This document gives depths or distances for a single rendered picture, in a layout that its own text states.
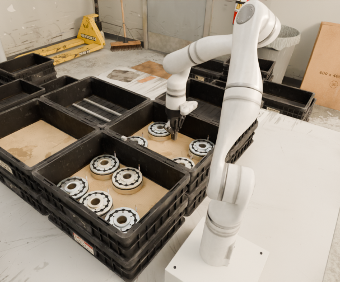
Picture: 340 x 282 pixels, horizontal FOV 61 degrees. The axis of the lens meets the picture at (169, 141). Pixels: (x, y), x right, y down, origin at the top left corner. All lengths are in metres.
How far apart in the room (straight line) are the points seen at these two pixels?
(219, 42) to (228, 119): 0.29
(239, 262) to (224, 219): 0.22
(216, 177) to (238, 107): 0.17
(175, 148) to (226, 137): 0.50
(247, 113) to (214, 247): 0.37
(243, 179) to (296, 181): 0.68
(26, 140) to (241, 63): 0.91
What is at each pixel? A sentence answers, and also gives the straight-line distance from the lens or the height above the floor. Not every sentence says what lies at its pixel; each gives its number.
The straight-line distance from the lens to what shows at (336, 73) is 3.58.
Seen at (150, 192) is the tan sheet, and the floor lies 0.83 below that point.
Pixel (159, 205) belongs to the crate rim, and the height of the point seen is 0.93.
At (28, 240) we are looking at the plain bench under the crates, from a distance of 1.11.
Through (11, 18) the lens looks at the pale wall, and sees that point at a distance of 4.53.
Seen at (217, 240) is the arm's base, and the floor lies 0.89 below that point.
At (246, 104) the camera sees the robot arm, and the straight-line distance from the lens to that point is 0.71.
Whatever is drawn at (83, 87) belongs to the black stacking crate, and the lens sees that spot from 1.52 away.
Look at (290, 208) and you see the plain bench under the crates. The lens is 1.21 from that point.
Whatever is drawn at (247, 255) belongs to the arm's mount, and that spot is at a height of 0.77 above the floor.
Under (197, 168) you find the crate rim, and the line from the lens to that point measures 0.93.
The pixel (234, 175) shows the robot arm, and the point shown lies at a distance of 0.67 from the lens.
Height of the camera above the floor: 1.54
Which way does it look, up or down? 36 degrees down
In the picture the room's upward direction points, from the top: 2 degrees clockwise
